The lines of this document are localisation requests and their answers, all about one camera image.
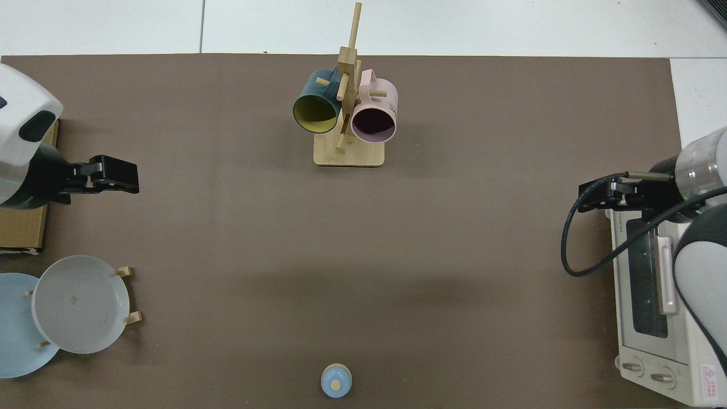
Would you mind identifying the light blue plate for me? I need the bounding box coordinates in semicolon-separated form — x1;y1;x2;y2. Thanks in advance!
0;273;60;379

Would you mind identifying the pale toaster oven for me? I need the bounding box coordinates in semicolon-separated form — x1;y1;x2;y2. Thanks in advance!
609;209;727;407

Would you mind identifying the dark blue mug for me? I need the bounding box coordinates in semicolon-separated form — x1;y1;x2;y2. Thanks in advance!
293;68;342;135

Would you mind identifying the grey plate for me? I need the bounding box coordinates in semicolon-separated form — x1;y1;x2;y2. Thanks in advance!
31;255;130;354

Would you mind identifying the brown table cloth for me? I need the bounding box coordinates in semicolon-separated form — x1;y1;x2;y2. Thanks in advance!
0;54;687;409

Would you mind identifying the pink mug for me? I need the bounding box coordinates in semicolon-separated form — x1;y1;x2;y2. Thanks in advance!
350;69;399;144

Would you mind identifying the small blue round thing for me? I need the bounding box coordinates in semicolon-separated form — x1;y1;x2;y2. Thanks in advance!
321;364;353;398

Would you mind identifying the wire basket with wooden floor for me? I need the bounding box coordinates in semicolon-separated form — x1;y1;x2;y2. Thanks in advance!
0;118;60;254

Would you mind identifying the dark flat device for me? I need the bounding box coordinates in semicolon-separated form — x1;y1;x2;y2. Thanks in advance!
699;0;727;30

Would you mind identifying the wooden plate rack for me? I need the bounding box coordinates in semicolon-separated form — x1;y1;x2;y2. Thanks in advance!
26;266;143;348

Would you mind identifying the wooden cup stand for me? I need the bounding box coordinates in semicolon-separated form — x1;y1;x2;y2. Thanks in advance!
314;2;386;168

